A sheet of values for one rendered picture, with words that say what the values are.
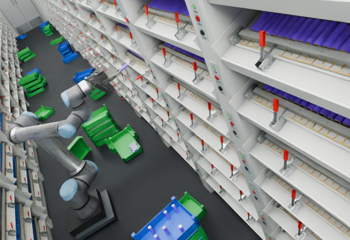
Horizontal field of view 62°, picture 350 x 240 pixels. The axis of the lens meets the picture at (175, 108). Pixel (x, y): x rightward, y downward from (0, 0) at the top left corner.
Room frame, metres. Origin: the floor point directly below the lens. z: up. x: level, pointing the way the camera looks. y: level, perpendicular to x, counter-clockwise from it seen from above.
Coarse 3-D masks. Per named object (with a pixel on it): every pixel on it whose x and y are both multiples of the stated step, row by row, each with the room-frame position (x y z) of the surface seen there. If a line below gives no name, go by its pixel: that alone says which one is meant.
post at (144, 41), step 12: (132, 0) 1.43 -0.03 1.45; (132, 24) 1.42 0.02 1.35; (144, 36) 1.42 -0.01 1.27; (144, 48) 1.41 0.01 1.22; (156, 72) 1.41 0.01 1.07; (156, 84) 1.50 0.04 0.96; (168, 96) 1.42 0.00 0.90; (168, 108) 1.48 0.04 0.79; (180, 132) 1.47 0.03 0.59; (192, 156) 1.45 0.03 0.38; (204, 180) 1.43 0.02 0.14
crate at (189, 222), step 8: (176, 200) 1.10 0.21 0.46; (168, 208) 1.09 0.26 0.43; (184, 208) 1.03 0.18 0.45; (160, 216) 1.06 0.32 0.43; (176, 216) 1.04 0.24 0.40; (184, 216) 1.02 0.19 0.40; (192, 216) 0.94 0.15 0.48; (152, 224) 1.04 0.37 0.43; (160, 224) 1.03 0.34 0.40; (168, 224) 1.01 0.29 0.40; (176, 224) 0.99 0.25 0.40; (184, 224) 0.97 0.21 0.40; (192, 224) 0.92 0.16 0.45; (200, 224) 0.93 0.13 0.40; (144, 232) 1.02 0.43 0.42; (160, 232) 0.99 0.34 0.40; (176, 232) 0.95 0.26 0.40; (184, 232) 0.90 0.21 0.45; (192, 232) 0.91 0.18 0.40
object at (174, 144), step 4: (160, 132) 2.08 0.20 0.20; (164, 132) 2.09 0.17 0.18; (164, 136) 2.06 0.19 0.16; (168, 136) 2.02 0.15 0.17; (168, 140) 1.99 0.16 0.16; (172, 140) 1.92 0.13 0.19; (172, 144) 1.91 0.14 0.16; (176, 144) 1.88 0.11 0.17; (176, 148) 1.85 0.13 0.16; (180, 148) 1.81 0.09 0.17; (180, 152) 1.78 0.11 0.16; (184, 152) 1.75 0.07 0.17; (184, 156) 1.72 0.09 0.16; (188, 156) 1.67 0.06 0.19; (188, 160) 1.65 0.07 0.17; (192, 164) 1.60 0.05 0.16
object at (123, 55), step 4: (124, 48) 2.10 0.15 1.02; (124, 52) 2.09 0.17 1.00; (120, 56) 2.08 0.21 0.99; (124, 56) 2.09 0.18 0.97; (124, 60) 2.06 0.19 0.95; (128, 60) 2.01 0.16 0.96; (136, 64) 1.88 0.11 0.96; (132, 68) 1.95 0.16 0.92; (136, 68) 1.83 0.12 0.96; (140, 68) 1.80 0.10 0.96; (140, 72) 1.75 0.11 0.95; (144, 72) 1.72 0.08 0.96; (144, 76) 1.68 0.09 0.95; (148, 76) 1.64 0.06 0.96; (148, 80) 1.68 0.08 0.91; (152, 80) 1.50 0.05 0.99
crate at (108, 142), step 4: (128, 124) 2.61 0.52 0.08; (128, 128) 2.61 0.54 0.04; (120, 132) 2.58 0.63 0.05; (132, 132) 2.55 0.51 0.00; (112, 136) 2.56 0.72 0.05; (136, 136) 2.42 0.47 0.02; (104, 140) 2.53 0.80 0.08; (108, 140) 2.54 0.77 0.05; (108, 144) 2.52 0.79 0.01; (112, 148) 2.43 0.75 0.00; (112, 152) 2.34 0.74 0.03; (116, 152) 2.35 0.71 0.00
